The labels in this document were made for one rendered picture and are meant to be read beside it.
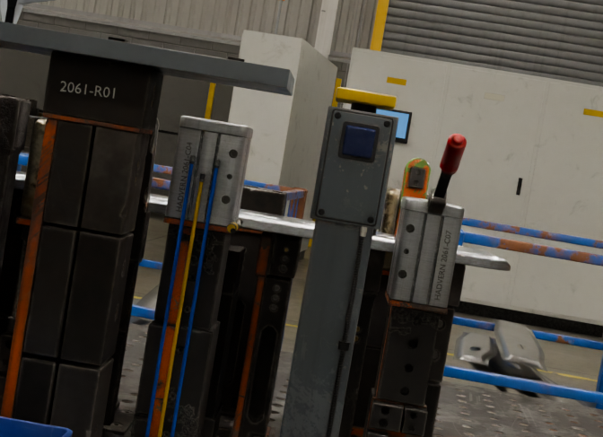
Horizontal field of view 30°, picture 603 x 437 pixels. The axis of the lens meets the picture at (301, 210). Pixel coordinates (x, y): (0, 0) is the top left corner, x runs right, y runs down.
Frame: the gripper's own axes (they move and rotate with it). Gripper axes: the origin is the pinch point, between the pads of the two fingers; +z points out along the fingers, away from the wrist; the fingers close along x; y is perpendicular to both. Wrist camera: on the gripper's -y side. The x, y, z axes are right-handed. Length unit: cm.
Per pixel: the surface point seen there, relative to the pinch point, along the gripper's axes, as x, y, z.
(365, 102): 1.5, 38.0, 3.0
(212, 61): -4.3, 23.6, 1.7
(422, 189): 52, 43, 11
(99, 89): -2.8, 12.5, 6.0
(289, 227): 27.6, 28.4, 18.1
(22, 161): 207, -81, 25
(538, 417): 92, 68, 48
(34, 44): -6.5, 6.8, 2.9
